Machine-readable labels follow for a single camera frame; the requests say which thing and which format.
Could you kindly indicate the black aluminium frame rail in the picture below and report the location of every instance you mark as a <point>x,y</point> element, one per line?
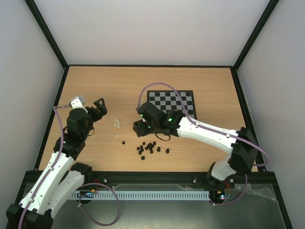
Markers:
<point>182,178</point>

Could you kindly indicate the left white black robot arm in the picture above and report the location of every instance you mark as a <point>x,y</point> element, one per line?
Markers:
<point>63,174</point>

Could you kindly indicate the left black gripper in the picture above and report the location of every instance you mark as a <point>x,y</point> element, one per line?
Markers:
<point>103,109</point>

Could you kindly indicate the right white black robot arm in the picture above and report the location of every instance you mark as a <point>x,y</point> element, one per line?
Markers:
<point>239,145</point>

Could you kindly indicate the white slotted cable duct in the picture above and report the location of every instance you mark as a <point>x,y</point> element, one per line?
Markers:
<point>149,195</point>

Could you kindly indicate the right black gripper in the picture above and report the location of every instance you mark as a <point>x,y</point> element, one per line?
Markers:
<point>138,129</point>

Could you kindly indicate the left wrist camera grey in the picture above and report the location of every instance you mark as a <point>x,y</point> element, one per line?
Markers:
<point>77,102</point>

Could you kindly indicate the clear plastic sheet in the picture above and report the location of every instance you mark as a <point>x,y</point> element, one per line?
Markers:
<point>265,191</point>

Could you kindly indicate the black grey chess board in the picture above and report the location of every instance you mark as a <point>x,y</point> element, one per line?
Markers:
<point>168,100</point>

